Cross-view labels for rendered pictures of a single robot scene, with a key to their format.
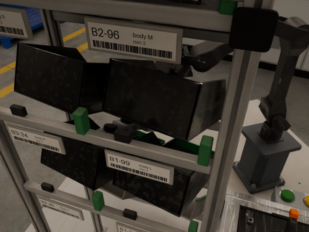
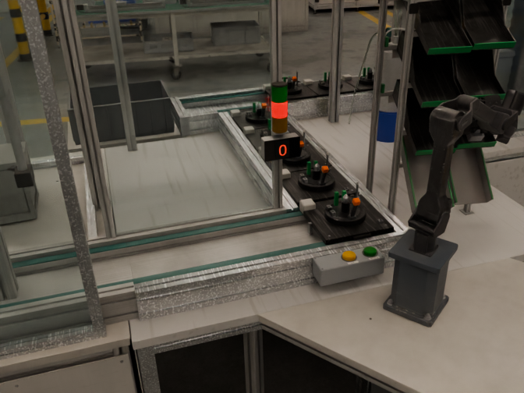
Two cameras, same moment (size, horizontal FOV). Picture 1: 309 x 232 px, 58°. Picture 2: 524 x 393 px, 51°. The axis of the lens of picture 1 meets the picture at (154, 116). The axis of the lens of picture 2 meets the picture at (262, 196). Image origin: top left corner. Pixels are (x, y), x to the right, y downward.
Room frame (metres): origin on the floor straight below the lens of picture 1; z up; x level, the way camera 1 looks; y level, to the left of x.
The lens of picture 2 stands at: (1.46, -1.49, 1.92)
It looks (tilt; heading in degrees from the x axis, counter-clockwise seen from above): 29 degrees down; 144
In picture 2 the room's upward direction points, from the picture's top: 2 degrees counter-clockwise
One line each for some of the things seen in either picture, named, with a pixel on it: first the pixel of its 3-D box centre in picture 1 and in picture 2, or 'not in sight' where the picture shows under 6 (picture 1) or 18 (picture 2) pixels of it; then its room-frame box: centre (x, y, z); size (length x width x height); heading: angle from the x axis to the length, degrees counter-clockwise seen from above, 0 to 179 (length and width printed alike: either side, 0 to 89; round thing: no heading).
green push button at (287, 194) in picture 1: (287, 196); (369, 252); (0.53, -0.42, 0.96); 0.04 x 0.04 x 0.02
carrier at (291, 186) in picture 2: not in sight; (316, 172); (0.09, -0.25, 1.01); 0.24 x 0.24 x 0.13; 70
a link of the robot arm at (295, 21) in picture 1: (282, 76); (440, 168); (0.70, -0.37, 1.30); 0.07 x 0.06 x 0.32; 4
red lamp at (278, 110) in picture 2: not in sight; (279, 107); (0.16, -0.47, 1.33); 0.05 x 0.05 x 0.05
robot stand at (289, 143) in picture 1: (263, 156); (419, 277); (0.70, -0.40, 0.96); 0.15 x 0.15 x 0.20; 17
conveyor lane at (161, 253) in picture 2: not in sight; (258, 242); (0.21, -0.61, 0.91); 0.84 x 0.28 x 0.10; 70
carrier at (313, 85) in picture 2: not in sight; (330, 79); (-0.75, 0.61, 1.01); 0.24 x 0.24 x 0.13; 70
